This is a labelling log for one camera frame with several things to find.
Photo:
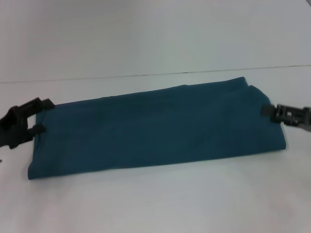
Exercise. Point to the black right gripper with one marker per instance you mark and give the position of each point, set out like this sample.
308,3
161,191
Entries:
294,116

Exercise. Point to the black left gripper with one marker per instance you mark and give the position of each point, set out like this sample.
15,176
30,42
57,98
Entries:
14,126

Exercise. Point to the blue t-shirt with FREE print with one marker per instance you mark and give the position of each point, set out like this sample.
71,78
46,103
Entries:
145,131

